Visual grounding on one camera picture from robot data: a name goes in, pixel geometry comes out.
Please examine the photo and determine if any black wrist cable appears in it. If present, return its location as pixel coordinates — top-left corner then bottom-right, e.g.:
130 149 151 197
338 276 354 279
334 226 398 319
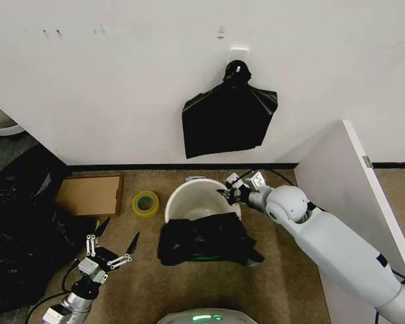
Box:
61 259 80 293
27 291 69 324

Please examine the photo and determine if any black hanging garbage bag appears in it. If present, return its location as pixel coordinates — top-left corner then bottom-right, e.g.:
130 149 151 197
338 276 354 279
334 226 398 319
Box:
181 59 279 160

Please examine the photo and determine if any yellow tape roll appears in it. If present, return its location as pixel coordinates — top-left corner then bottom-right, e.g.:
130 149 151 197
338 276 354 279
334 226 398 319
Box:
132 190 161 219

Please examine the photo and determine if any white partition board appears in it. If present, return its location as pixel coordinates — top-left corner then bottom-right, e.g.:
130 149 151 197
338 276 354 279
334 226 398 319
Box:
294 119 405 324

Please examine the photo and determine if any white trash bin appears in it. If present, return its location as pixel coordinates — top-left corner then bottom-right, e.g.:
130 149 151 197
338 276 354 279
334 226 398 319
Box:
164 178 243 225

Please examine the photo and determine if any pile of black bags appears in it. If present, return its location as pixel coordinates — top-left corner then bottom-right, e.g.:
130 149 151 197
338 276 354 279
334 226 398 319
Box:
0 131 99 315

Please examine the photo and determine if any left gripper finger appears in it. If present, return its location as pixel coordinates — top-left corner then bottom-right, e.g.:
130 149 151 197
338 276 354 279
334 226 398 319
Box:
85 217 111 258
107 232 140 271

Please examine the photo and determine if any white wall hook plate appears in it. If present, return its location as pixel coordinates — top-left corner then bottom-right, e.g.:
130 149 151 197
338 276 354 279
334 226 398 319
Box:
228 47 250 68

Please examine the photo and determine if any brown cardboard box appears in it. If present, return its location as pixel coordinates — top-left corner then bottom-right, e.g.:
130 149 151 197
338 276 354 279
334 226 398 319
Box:
55 173 126 217

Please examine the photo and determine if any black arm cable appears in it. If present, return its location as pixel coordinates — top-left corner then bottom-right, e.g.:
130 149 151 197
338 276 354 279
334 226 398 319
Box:
376 252 405 285

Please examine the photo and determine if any white robot front shell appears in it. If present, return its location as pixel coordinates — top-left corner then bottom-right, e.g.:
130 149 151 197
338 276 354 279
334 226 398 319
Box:
156 306 254 324

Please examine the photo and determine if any black floor cable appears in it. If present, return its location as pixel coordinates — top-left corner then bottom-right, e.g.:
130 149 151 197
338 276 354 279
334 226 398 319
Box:
265 168 296 186

